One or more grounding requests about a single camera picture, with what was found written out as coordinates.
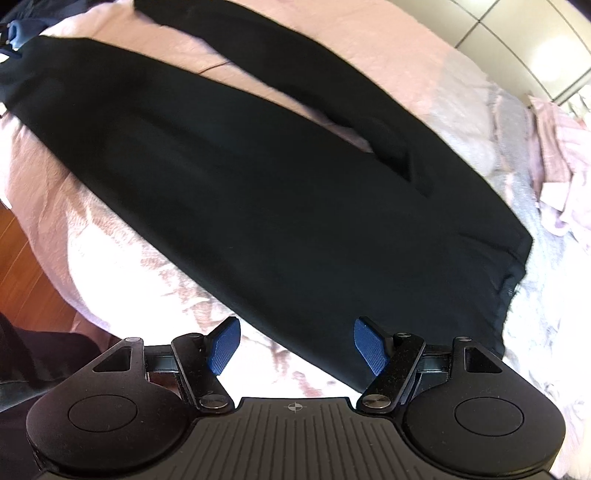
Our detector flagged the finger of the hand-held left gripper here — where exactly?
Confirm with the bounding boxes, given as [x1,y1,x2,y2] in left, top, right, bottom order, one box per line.
[0,21,26,61]

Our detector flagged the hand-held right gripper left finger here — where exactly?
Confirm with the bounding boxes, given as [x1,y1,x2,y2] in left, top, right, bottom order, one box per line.
[92,318,242,411]

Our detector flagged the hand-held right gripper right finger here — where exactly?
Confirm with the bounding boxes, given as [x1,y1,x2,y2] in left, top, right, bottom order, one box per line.
[353,316,504,413]

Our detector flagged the black pants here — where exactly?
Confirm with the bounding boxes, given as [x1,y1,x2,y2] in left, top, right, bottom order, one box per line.
[0,0,534,391]

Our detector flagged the pink bed sheet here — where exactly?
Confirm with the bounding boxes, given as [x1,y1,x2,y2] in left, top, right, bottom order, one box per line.
[0,0,591,480]

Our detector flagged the person's dark clothing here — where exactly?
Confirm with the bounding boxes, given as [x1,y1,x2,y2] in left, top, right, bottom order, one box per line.
[0,311,112,480]

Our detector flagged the pink crumpled cloth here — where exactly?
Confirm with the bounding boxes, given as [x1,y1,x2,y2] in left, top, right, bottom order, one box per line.
[526,95,591,241]

